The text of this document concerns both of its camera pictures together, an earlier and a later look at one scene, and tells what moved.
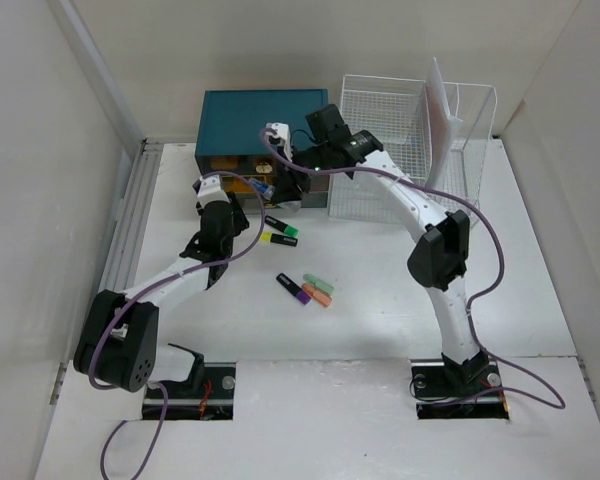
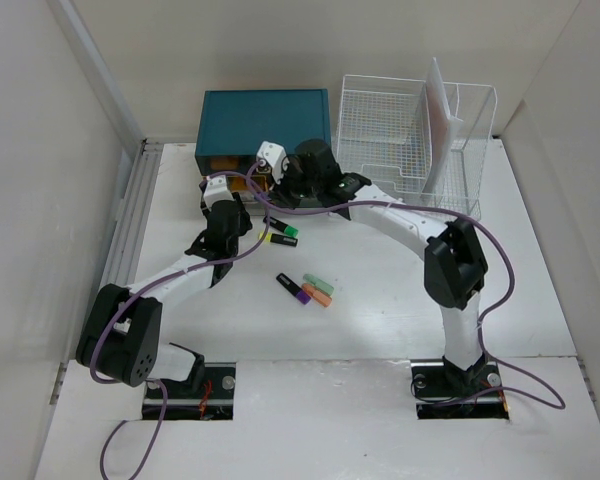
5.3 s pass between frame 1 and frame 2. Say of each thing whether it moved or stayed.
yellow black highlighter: stayed
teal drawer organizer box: stayed
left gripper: stayed
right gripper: moved
